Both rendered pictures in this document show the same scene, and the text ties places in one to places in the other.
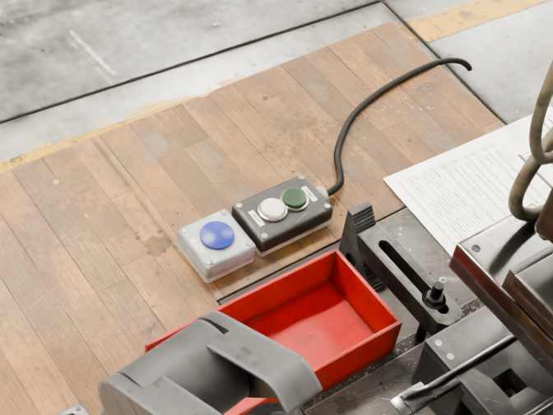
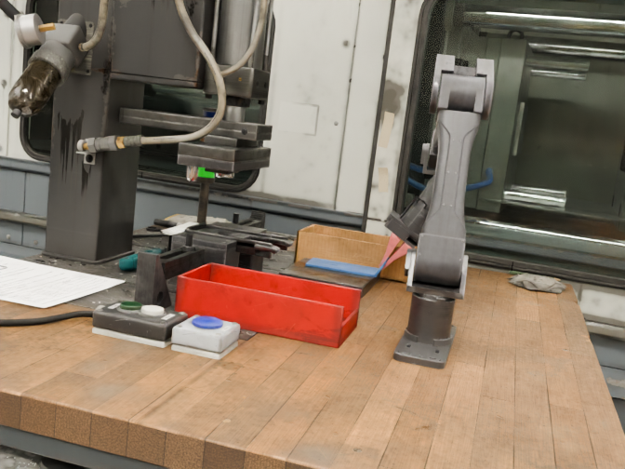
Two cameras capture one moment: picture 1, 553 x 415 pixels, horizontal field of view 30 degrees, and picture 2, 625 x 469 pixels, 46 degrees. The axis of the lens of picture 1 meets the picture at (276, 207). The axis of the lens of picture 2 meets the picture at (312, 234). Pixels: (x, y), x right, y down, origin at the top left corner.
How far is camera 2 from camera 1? 1.60 m
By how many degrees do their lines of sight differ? 104
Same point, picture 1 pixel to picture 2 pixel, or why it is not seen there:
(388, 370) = not seen: hidden behind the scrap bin
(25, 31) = not seen: outside the picture
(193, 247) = (229, 329)
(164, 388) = (481, 71)
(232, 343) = (446, 66)
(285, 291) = (221, 304)
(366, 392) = not seen: hidden behind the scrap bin
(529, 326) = (256, 154)
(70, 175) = (208, 417)
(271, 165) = (73, 343)
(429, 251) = (104, 295)
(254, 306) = (248, 308)
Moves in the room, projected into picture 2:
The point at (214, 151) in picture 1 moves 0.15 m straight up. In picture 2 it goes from (85, 366) to (93, 237)
